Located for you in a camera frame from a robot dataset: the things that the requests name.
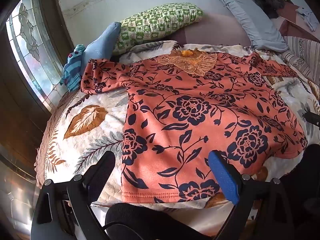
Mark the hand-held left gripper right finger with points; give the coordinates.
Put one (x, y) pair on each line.
(222, 177)

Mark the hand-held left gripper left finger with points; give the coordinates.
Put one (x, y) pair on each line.
(106, 165)

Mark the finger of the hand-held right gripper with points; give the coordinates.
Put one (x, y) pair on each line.
(312, 120)

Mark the orange floral shirt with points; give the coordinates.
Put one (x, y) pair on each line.
(190, 130)

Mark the leaf-print fleece blanket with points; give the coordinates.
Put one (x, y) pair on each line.
(95, 135)

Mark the striped quilt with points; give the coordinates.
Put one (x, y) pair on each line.
(300, 52)

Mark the teal striped cloth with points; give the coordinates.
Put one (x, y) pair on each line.
(72, 70)

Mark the small grey cloth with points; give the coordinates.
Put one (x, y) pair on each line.
(306, 17)

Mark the blue-grey ruffled pillow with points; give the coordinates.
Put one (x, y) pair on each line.
(255, 22)

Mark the blue folded cloth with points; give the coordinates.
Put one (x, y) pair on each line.
(102, 45)

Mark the dark furry item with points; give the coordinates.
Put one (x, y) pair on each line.
(270, 1)

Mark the mauve bed sheet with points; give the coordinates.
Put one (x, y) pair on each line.
(212, 32)

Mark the stained-glass window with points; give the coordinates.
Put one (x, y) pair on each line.
(27, 42)

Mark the green checked pillow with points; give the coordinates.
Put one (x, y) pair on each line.
(155, 22)

